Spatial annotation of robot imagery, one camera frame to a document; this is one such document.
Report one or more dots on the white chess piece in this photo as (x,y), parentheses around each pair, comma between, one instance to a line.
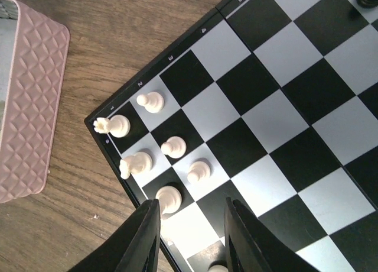
(218,268)
(170,200)

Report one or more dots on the white chess rook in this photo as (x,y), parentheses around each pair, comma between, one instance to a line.
(118,126)

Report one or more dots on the pink tin box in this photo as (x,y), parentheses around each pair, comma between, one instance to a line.
(34,51)

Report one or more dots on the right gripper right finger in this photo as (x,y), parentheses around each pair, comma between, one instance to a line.
(250,246)

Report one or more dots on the white chess pawn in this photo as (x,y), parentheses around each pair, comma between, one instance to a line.
(140,162)
(174,147)
(153,102)
(198,171)

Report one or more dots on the black and white chessboard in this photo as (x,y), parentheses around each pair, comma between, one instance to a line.
(279,98)

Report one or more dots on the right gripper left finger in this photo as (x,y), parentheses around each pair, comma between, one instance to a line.
(134,246)

